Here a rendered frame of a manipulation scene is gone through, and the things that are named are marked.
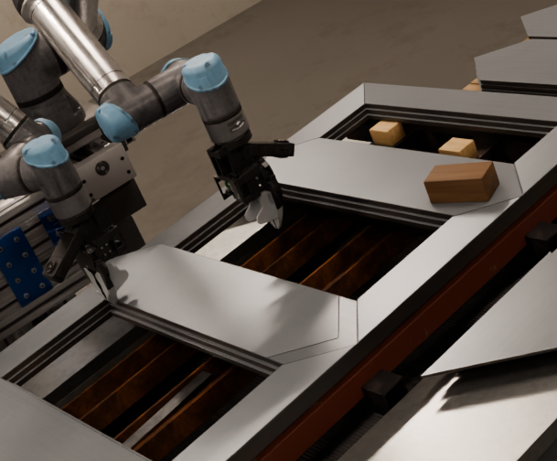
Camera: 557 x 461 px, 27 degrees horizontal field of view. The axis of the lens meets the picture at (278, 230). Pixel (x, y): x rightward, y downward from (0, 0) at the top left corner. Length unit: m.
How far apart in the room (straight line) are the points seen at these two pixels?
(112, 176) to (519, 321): 1.12
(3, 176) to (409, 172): 0.79
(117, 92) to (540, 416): 0.93
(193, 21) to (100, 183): 4.07
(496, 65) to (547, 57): 0.12
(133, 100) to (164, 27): 4.48
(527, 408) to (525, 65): 1.03
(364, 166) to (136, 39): 4.20
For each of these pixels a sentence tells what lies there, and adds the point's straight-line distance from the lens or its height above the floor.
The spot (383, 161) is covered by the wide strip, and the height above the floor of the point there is 0.85.
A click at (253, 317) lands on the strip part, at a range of 2.04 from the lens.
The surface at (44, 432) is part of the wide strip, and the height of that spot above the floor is 0.85.
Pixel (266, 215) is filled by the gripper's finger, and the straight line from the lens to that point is 2.14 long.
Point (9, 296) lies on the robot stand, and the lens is 2.75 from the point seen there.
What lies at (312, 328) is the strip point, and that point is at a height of 0.85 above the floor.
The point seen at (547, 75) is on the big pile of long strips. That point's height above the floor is 0.85.
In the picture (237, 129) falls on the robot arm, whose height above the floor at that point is 1.13.
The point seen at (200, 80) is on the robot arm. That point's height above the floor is 1.24.
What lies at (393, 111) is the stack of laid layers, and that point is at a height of 0.84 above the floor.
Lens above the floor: 1.87
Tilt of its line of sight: 27 degrees down
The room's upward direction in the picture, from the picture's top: 23 degrees counter-clockwise
